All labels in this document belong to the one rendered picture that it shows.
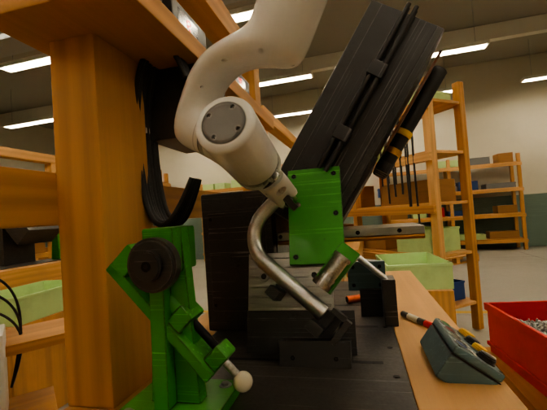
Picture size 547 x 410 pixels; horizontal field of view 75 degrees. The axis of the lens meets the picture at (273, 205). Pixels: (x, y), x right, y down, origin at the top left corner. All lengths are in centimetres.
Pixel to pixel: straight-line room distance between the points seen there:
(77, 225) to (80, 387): 27
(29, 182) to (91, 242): 13
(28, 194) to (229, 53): 38
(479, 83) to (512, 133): 147
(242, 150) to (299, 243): 34
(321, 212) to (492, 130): 973
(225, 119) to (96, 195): 28
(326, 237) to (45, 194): 51
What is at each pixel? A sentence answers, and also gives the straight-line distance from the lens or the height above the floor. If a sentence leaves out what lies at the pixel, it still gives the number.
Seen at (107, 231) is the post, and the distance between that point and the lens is 65.
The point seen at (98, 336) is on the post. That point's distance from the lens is 68.
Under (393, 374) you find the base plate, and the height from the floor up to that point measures 90.
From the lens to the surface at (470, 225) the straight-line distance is 373.
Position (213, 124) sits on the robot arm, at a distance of 48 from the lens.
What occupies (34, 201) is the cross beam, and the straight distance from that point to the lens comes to 68.
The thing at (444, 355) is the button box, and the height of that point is 94.
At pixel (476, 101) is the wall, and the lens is 1048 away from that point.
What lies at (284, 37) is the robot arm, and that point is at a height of 140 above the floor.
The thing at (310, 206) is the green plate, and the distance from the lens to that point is 76.
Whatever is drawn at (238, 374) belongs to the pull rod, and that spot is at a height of 96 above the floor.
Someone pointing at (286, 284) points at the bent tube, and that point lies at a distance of 71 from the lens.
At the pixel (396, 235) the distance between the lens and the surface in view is 87.
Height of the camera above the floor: 118
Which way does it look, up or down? 2 degrees up
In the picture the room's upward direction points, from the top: 4 degrees counter-clockwise
